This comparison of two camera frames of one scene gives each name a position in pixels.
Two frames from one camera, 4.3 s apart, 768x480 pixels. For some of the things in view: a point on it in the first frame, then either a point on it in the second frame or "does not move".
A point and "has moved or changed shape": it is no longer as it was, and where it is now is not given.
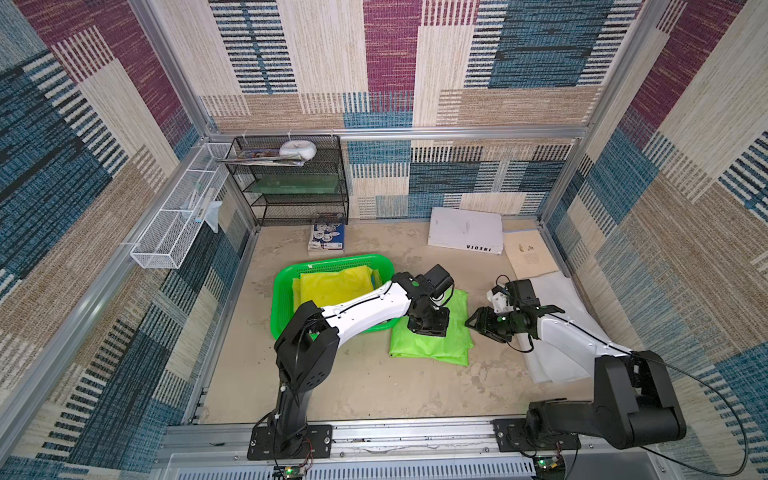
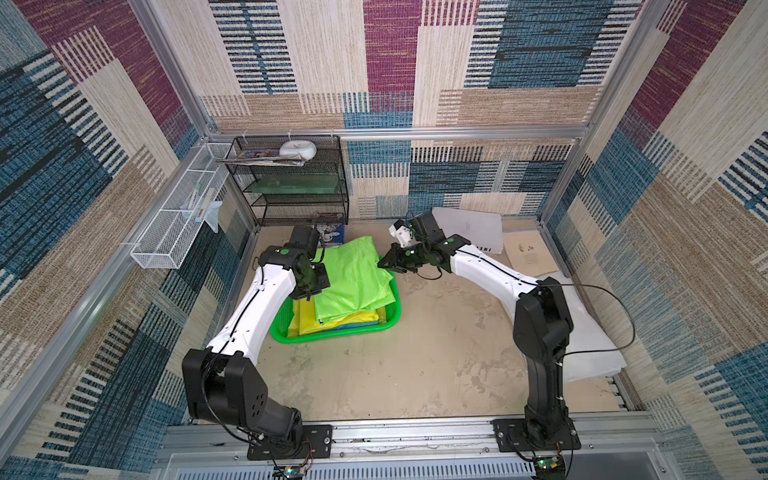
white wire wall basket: [161, 245] does not move
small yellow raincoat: [327, 287] has moved or changed shape
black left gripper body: [431, 321] -> [315, 280]
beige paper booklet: [527, 254] does not move
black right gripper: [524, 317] -> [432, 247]
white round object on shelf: [298, 148] does not move
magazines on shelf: [264, 157] does not move
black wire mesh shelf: [294, 180] does not move
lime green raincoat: [452, 348] -> [357, 281]
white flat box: [468, 230] does not move
